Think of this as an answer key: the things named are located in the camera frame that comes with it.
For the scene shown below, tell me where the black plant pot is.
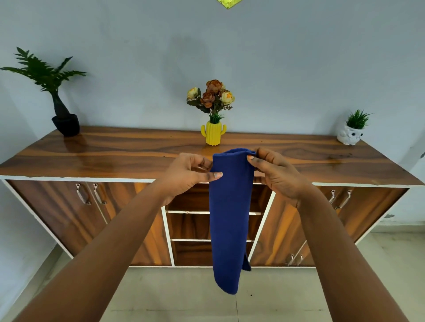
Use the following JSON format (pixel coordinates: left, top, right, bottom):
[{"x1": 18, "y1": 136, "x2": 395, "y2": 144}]
[{"x1": 51, "y1": 113, "x2": 81, "y2": 137}]

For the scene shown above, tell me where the person's left hand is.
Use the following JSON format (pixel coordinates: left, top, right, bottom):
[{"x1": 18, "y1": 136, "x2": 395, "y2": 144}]
[{"x1": 155, "y1": 153, "x2": 223, "y2": 206}]

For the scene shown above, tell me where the person's right hand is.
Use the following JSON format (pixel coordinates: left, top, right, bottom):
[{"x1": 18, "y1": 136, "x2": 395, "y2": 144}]
[{"x1": 247, "y1": 148, "x2": 313, "y2": 208}]

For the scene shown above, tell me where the artificial flower bouquet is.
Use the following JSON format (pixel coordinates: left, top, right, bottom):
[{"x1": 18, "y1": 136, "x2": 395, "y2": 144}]
[{"x1": 186, "y1": 79, "x2": 236, "y2": 124}]

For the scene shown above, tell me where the artificial green fern plant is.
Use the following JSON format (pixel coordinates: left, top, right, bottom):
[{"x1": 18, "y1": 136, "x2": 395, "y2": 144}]
[{"x1": 0, "y1": 47, "x2": 87, "y2": 120}]

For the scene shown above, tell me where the small green grass plant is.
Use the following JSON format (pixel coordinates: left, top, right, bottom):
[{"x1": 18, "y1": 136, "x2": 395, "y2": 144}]
[{"x1": 346, "y1": 109, "x2": 372, "y2": 130}]

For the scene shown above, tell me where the wooden cabinet door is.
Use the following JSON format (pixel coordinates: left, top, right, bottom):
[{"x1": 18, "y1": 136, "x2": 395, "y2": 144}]
[
  {"x1": 250, "y1": 191, "x2": 333, "y2": 267},
  {"x1": 336, "y1": 187, "x2": 408, "y2": 243},
  {"x1": 7, "y1": 180, "x2": 107, "y2": 258},
  {"x1": 87, "y1": 181, "x2": 172, "y2": 267}
]

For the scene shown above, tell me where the person's left forearm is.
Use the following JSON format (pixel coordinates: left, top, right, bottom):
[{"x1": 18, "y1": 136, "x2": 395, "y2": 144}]
[{"x1": 13, "y1": 181, "x2": 173, "y2": 322}]

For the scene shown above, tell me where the yellow cactus-shaped vase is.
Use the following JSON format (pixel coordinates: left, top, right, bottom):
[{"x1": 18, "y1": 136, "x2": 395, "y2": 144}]
[{"x1": 201, "y1": 121, "x2": 227, "y2": 146}]

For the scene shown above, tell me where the white owl-shaped pot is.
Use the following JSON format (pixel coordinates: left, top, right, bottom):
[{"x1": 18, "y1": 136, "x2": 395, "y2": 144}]
[{"x1": 337, "y1": 124, "x2": 364, "y2": 146}]

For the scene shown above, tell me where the person's right forearm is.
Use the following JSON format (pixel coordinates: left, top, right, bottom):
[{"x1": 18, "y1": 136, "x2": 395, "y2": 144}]
[{"x1": 295, "y1": 186, "x2": 411, "y2": 322}]

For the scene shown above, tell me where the blue cloth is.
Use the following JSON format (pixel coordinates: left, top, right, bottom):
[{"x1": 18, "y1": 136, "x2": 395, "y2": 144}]
[{"x1": 209, "y1": 148, "x2": 257, "y2": 295}]

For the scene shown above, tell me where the wooden sideboard cabinet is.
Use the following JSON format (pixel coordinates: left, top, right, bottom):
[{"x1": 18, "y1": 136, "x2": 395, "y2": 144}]
[{"x1": 0, "y1": 125, "x2": 425, "y2": 268}]

